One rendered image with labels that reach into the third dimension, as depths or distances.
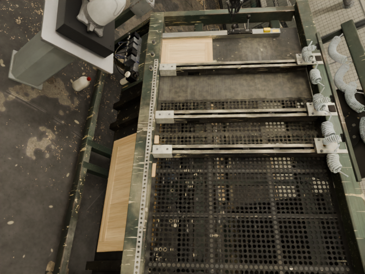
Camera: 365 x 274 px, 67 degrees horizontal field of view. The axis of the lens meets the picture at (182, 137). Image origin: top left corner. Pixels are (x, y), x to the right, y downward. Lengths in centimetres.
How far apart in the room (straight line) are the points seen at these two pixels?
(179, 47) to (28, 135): 135
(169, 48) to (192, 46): 18
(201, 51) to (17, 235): 186
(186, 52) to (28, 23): 136
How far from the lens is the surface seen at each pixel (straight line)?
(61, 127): 252
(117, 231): 211
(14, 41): 266
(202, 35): 239
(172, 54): 228
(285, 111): 194
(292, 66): 219
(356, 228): 175
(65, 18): 183
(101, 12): 182
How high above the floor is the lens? 205
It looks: 33 degrees down
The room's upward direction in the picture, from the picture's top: 72 degrees clockwise
